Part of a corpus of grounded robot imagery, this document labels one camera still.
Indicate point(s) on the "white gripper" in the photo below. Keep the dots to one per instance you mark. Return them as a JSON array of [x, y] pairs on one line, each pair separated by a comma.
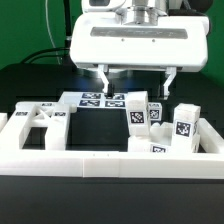
[[142, 35]]

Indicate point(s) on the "white chair seat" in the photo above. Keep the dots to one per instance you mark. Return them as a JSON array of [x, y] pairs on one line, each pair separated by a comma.
[[162, 140]]

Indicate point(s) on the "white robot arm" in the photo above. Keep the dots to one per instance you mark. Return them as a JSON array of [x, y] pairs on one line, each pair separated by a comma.
[[153, 35]]

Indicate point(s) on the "white U-shaped obstacle fence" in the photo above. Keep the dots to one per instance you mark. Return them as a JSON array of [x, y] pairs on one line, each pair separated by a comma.
[[111, 164]]

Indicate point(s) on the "white part left edge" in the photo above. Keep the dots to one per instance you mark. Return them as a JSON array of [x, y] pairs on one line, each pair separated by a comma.
[[3, 120]]

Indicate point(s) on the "white marker base plate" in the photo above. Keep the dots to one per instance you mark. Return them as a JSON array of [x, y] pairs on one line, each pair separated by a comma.
[[92, 100]]

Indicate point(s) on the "white chair back frame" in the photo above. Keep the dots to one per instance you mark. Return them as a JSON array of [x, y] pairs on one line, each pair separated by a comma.
[[53, 116]]

